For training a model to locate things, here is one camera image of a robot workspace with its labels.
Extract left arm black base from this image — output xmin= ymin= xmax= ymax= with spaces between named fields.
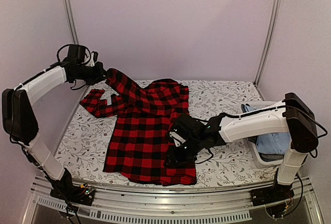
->
xmin=49 ymin=169 xmax=95 ymax=206

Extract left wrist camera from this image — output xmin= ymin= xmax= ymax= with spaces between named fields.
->
xmin=66 ymin=44 xmax=98 ymax=67

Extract red black plaid shirt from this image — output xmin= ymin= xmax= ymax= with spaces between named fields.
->
xmin=80 ymin=69 xmax=197 ymax=186

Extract aluminium frame post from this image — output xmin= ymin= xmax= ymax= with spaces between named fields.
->
xmin=58 ymin=0 xmax=91 ymax=86
xmin=254 ymin=0 xmax=281 ymax=87

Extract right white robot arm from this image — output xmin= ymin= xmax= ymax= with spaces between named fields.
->
xmin=164 ymin=93 xmax=319 ymax=201

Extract left aluminium frame post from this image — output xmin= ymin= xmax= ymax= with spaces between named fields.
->
xmin=58 ymin=0 xmax=91 ymax=86

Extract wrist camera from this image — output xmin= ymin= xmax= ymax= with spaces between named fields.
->
xmin=66 ymin=44 xmax=98 ymax=67
xmin=168 ymin=114 xmax=205 ymax=147

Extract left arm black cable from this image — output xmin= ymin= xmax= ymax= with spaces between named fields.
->
xmin=56 ymin=43 xmax=73 ymax=62

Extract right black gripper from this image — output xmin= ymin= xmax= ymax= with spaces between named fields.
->
xmin=163 ymin=135 xmax=203 ymax=167

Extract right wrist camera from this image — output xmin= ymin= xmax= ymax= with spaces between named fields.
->
xmin=168 ymin=114 xmax=205 ymax=147

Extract light blue collared shirt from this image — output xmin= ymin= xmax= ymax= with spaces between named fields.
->
xmin=242 ymin=103 xmax=291 ymax=155

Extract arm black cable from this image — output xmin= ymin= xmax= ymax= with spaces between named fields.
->
xmin=56 ymin=43 xmax=73 ymax=62
xmin=310 ymin=115 xmax=328 ymax=157

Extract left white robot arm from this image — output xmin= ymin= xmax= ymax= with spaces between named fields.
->
xmin=2 ymin=62 xmax=106 ymax=181

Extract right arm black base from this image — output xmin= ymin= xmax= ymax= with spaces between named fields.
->
xmin=250 ymin=181 xmax=294 ymax=206

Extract right aluminium frame post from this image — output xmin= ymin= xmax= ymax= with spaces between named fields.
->
xmin=254 ymin=0 xmax=281 ymax=87

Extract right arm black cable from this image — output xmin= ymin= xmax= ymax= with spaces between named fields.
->
xmin=310 ymin=115 xmax=328 ymax=157

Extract aluminium front rail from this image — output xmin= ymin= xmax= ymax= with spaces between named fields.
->
xmin=22 ymin=175 xmax=326 ymax=223

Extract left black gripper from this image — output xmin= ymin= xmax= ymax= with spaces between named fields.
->
xmin=74 ymin=61 xmax=111 ymax=85

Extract floral patterned table cloth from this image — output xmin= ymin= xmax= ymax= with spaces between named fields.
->
xmin=55 ymin=80 xmax=277 ymax=188

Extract white plastic laundry basket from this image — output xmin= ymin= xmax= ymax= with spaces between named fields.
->
xmin=240 ymin=100 xmax=307 ymax=167

